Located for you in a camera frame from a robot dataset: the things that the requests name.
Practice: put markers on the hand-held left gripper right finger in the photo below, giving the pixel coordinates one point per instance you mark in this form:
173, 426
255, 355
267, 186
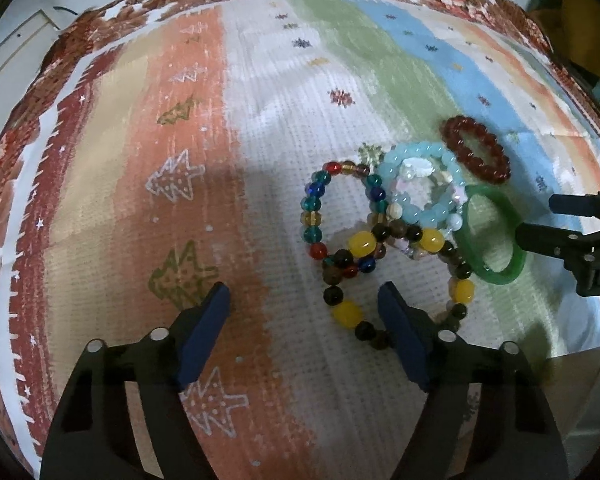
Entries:
402, 330

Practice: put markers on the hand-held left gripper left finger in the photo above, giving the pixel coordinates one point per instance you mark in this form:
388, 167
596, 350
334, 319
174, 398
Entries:
205, 330

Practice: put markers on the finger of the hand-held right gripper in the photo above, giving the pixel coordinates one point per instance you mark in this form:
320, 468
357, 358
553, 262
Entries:
580, 203
550, 240

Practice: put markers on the green jade bangle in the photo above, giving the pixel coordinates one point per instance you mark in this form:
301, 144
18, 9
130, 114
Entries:
497, 277

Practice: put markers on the translucent plastic box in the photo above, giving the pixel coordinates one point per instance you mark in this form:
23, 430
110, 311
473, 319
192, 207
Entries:
580, 410

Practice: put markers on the striped patterned table mat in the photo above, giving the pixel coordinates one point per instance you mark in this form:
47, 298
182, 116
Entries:
260, 110

